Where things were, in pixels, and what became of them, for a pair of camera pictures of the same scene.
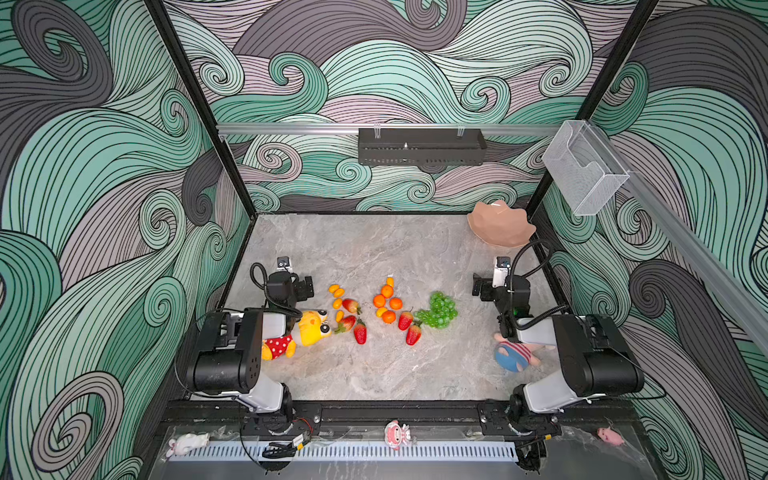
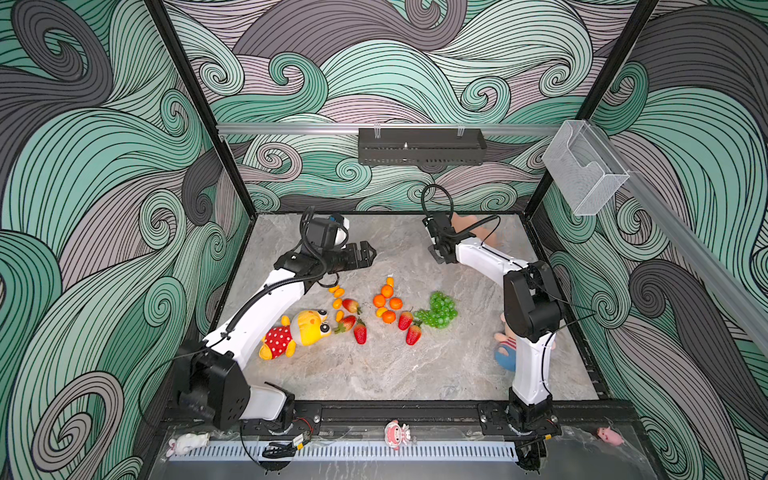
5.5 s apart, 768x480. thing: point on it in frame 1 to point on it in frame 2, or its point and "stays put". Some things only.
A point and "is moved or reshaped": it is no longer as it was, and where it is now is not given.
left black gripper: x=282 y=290 to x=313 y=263
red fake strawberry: x=405 y=319 stays put
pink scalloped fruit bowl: x=500 y=225 is moved or reshaped
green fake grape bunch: x=441 y=311 stays put
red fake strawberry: x=414 y=334 stays put
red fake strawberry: x=360 y=332 stays put
